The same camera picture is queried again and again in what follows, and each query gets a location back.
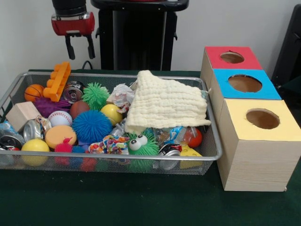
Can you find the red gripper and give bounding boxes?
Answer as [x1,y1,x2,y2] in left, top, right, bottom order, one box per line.
[51,11,96,61]

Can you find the orange plastic toy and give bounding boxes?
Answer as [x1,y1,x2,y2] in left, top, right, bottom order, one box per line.
[43,61,72,102]

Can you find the cream muslin cloth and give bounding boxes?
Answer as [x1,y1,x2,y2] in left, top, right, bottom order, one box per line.
[124,70,212,134]

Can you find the wooden box with three holes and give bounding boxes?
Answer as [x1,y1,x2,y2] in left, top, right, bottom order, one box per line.
[200,46,301,193]

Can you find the green spiky ball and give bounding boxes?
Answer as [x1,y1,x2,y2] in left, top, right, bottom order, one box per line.
[81,82,111,111]

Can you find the small orange basketball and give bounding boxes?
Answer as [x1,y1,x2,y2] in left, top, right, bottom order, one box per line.
[24,84,45,102]

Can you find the purple spiky ball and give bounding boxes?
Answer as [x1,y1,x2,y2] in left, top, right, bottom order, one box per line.
[32,96,71,118]

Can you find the white baseball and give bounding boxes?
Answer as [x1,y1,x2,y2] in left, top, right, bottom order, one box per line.
[48,110,73,128]

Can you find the blue spiky ball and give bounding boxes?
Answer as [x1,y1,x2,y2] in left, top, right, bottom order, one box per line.
[71,110,113,144]

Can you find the yellow ball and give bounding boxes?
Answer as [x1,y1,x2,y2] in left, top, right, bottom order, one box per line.
[21,138,50,167]

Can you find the green spiky toy with eyes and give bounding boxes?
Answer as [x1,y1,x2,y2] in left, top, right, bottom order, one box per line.
[127,133,160,156]

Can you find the yellow cheese wedge toy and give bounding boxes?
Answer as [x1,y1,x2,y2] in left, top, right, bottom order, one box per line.
[180,145,203,169]

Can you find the black stand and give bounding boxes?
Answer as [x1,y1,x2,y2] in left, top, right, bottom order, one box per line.
[270,4,301,82]

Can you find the dark green side tablecloth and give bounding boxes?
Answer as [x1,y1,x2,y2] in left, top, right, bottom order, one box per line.
[278,75,301,111]

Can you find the black cable behind bin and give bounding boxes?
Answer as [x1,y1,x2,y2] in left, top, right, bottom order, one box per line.
[81,60,95,70]

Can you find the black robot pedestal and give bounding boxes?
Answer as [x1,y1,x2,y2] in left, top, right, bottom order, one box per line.
[90,0,190,71]

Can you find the multicolour rope toy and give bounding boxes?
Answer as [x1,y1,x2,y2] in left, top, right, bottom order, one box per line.
[88,135,130,155]

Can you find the shallow wire mesh bin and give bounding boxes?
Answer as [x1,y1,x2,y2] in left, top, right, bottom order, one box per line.
[0,72,223,176]

